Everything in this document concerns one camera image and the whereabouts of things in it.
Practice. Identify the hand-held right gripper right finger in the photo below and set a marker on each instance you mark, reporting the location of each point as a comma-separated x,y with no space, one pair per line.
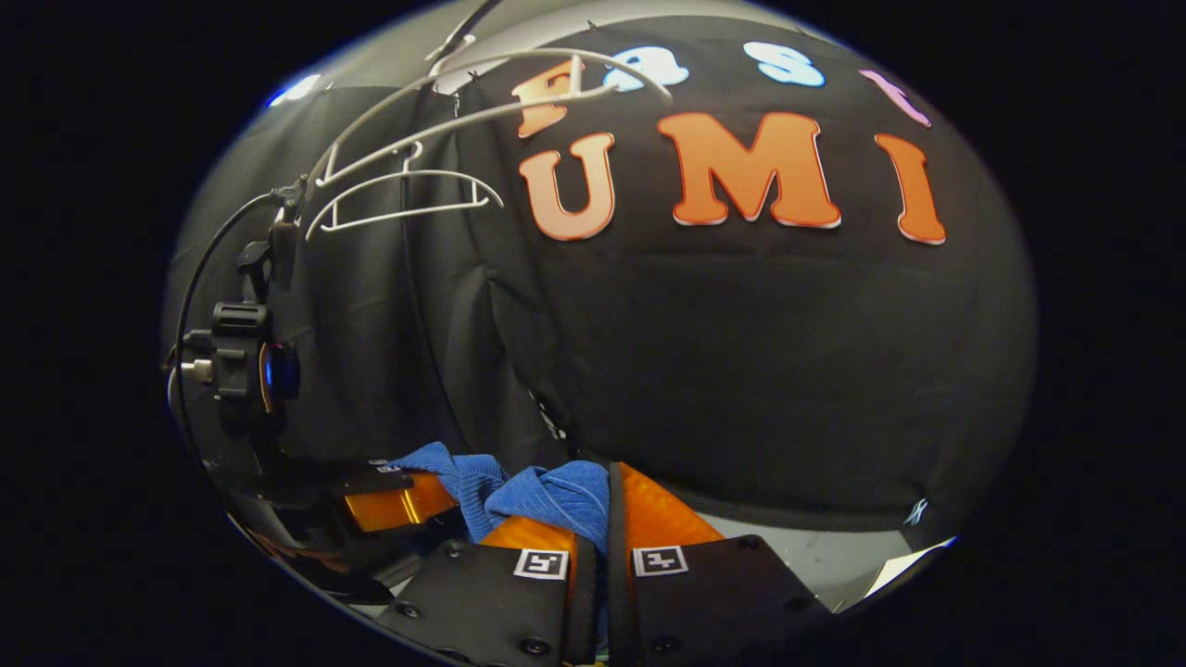
723,593

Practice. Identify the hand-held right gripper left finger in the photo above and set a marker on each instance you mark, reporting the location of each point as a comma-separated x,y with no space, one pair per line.
491,602

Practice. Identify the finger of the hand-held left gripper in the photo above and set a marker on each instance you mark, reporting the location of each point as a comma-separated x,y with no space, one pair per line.
398,505

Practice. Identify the white plastic hanger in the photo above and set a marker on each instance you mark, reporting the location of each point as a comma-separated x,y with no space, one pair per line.
575,74
426,172

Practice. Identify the black backdrop cloth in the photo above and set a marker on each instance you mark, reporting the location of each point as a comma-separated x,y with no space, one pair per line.
741,371

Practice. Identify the ceiling light panel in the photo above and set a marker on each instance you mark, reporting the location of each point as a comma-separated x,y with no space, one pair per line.
295,90

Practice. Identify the black clothes rack rail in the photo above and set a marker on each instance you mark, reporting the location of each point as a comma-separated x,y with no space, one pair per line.
468,23

